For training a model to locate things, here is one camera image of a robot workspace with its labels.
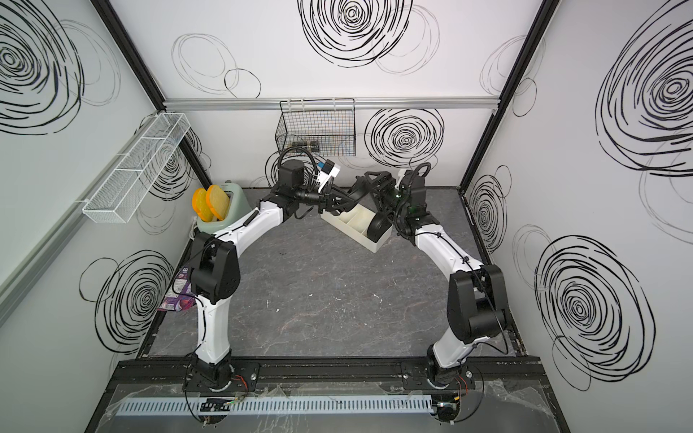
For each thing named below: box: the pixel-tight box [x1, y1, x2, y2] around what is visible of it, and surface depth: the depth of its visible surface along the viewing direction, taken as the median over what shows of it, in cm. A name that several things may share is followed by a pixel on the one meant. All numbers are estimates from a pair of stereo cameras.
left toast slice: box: [191, 187, 214, 223], surface depth 88 cm
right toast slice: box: [205, 184, 231, 222], surface depth 93 cm
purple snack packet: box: [157, 267, 196, 313], surface depth 81 cm
